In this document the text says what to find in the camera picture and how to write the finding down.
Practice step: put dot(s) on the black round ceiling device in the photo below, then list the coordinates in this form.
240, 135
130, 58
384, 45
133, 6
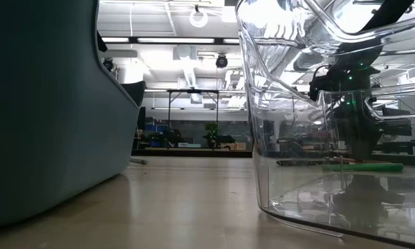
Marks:
108, 64
221, 61

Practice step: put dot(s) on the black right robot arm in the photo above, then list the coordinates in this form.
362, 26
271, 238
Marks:
359, 131

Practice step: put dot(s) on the cardboard box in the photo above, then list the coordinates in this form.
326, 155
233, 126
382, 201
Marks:
237, 146

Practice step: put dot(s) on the black frame table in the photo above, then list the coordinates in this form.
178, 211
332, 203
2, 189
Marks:
193, 91

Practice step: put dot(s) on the ceiling strip light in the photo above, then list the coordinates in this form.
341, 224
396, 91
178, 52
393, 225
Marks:
231, 41
115, 39
175, 40

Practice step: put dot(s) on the green highlighter pen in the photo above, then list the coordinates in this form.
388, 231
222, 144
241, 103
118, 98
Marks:
366, 167

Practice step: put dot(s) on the teal plastic bin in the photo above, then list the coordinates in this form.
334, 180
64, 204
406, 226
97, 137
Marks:
38, 103

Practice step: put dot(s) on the teal pencil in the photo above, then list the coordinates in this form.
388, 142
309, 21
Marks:
138, 160

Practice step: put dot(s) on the green background plant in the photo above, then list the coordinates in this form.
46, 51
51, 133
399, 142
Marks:
211, 128

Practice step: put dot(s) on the clear plastic bin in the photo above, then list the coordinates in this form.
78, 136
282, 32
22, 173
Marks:
287, 193

